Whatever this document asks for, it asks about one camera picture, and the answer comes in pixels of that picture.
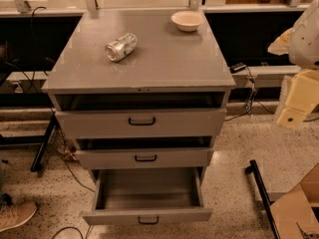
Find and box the grey bottom drawer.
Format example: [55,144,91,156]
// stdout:
[82,167,211,225]

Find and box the grey drawer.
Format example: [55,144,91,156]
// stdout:
[82,167,211,225]
[76,147,213,169]
[56,109,225,139]

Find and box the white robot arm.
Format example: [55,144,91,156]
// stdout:
[267,0,319,129]

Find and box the grey top drawer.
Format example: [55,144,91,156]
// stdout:
[56,109,225,139]

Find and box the grey middle drawer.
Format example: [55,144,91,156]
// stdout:
[76,147,213,169]

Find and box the black power adapter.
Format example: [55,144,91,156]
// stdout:
[229,63,246,74]

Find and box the black metal stand leg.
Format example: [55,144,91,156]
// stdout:
[245,159,281,239]

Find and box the cardboard box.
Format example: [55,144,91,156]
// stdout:
[270,163,319,239]

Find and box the white paper bowl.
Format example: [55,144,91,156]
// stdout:
[171,11,204,32]

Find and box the silver soda can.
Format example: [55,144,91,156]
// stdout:
[105,33,138,62]

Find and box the black table leg left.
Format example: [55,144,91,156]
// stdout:
[31,116,56,172]

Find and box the tan sneaker shoe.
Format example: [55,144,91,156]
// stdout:
[0,201,37,232]

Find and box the black floor cable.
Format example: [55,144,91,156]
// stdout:
[50,225,94,239]

